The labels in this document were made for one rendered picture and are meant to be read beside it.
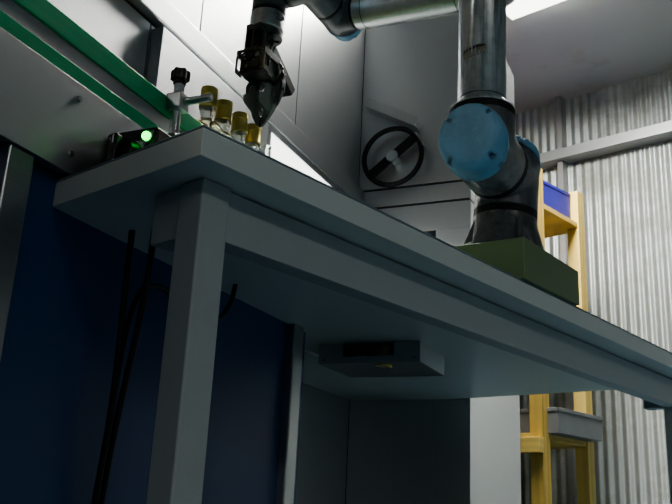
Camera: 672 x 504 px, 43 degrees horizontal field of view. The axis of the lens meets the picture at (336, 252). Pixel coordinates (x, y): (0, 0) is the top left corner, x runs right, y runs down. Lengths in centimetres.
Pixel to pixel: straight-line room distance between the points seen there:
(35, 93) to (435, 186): 181
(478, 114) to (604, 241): 343
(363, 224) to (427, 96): 181
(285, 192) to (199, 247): 12
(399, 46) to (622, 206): 222
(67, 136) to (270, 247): 29
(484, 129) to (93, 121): 64
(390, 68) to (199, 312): 214
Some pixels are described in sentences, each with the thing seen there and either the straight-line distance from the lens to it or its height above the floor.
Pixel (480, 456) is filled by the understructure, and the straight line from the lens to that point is 259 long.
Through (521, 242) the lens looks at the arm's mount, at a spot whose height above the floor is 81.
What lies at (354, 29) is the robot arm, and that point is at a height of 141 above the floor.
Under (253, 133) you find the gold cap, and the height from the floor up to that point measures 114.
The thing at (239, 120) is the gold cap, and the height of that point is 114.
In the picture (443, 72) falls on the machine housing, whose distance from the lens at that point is 287.
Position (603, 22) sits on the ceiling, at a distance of 458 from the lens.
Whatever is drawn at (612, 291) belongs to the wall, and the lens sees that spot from 474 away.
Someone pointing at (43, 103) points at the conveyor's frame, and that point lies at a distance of 107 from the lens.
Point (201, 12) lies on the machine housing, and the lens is 205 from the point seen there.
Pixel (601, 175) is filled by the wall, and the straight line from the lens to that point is 497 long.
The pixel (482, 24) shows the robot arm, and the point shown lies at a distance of 157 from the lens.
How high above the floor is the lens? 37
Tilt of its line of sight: 18 degrees up
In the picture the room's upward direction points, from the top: 3 degrees clockwise
